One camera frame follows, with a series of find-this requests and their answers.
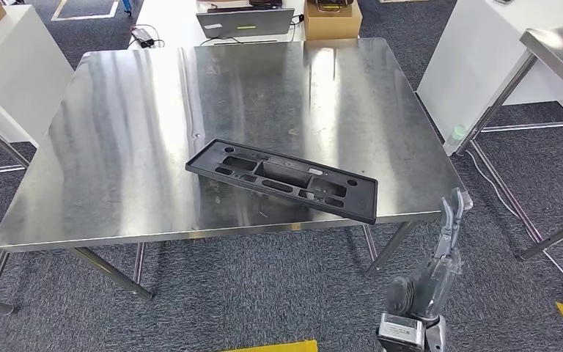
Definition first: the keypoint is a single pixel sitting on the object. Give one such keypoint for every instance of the small blue object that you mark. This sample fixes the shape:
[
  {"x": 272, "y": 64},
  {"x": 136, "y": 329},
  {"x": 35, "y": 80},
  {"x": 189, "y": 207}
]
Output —
[{"x": 126, "y": 6}]

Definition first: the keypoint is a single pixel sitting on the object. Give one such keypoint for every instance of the black power adapter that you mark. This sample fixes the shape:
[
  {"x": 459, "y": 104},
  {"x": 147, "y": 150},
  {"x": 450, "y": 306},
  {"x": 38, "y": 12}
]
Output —
[{"x": 143, "y": 38}]

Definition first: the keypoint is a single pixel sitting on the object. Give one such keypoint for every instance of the small pale green object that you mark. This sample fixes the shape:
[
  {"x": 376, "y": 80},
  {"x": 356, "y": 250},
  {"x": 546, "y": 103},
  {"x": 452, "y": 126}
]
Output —
[{"x": 458, "y": 133}]

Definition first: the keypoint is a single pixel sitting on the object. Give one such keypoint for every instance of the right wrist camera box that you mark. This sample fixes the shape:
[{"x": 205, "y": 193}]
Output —
[{"x": 400, "y": 333}]

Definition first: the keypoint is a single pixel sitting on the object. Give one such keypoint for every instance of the yellow floor tape rectangle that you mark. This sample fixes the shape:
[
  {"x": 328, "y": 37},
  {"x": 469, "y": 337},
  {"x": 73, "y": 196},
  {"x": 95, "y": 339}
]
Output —
[{"x": 286, "y": 347}]

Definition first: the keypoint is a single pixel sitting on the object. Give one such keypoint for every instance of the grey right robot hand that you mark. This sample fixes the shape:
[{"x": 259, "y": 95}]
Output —
[{"x": 439, "y": 282}]

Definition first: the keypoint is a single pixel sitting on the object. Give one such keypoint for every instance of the stainless steel workbench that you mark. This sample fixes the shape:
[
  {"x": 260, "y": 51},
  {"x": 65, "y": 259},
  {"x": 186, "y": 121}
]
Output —
[{"x": 116, "y": 146}]

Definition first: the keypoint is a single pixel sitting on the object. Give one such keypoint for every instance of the long black plastic part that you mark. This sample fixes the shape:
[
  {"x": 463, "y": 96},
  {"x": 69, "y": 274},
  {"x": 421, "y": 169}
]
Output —
[{"x": 361, "y": 201}]

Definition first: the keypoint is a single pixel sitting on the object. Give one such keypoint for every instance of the steel table frame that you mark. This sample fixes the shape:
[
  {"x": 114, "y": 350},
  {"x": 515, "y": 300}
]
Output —
[{"x": 0, "y": 140}]

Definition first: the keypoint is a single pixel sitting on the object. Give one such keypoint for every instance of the white partition panel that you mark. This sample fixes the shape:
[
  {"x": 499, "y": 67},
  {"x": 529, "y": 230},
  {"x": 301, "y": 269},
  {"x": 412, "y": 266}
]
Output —
[
  {"x": 466, "y": 58},
  {"x": 19, "y": 73}
]

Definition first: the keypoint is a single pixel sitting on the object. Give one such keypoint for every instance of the dark flat case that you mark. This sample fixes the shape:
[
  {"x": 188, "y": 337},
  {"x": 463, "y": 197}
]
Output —
[{"x": 242, "y": 7}]

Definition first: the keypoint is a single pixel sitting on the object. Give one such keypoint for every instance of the grey laptop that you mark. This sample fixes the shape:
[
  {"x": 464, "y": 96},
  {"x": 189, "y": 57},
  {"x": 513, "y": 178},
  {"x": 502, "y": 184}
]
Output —
[{"x": 242, "y": 24}]

